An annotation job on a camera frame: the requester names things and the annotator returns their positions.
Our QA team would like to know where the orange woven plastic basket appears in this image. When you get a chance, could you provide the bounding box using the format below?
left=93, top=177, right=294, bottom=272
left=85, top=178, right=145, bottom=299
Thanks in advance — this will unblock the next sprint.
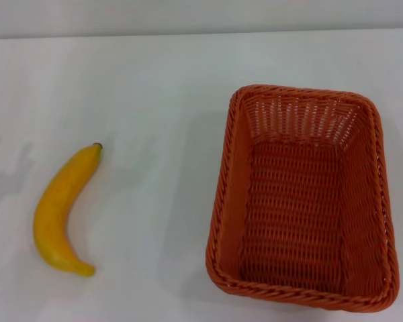
left=205, top=85, right=399, bottom=308

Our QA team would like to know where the yellow banana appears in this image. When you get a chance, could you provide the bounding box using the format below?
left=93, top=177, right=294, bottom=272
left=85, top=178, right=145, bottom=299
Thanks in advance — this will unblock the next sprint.
left=32, top=142, right=104, bottom=278

